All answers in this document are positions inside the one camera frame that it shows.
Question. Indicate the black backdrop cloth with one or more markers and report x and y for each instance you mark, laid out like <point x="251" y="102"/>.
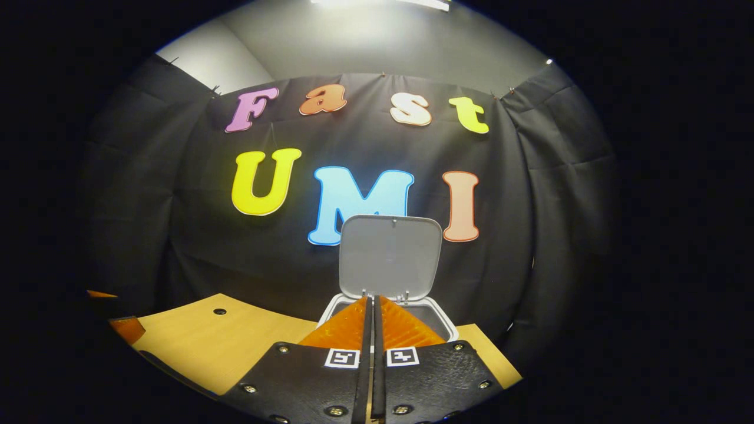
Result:
<point x="194" y="247"/>

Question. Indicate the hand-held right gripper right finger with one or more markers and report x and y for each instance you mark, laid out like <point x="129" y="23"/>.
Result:
<point x="436" y="383"/>

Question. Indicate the wooden desktop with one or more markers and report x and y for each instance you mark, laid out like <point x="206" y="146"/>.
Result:
<point x="212" y="347"/>

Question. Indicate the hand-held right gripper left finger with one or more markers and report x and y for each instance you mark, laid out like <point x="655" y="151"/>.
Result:
<point x="306" y="383"/>

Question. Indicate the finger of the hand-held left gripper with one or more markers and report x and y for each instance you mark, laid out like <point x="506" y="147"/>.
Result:
<point x="101" y="294"/>
<point x="129" y="330"/>

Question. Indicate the white desktop garbage bin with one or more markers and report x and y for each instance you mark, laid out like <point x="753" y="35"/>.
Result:
<point x="390" y="259"/>

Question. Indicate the long ceiling light panel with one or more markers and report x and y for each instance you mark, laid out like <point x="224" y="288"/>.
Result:
<point x="383" y="3"/>

